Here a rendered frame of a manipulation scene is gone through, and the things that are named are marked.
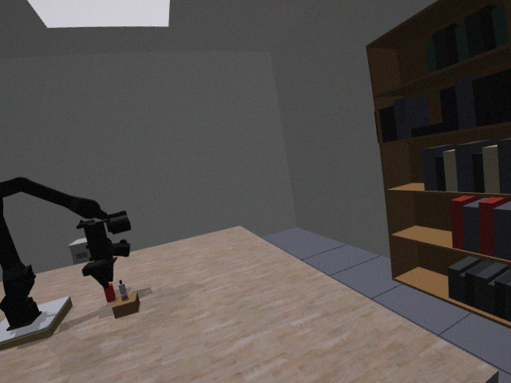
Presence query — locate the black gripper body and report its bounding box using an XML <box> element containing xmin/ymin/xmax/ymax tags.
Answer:
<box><xmin>81</xmin><ymin>236</ymin><xmax>112</xmax><ymax>277</ymax></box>

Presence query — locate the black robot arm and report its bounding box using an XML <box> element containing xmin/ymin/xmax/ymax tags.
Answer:
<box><xmin>0</xmin><ymin>176</ymin><xmax>131</xmax><ymax>331</ymax></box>

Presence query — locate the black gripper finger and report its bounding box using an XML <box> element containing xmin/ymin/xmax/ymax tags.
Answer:
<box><xmin>108</xmin><ymin>257</ymin><xmax>118</xmax><ymax>282</ymax></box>
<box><xmin>91</xmin><ymin>266</ymin><xmax>111</xmax><ymax>289</ymax></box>

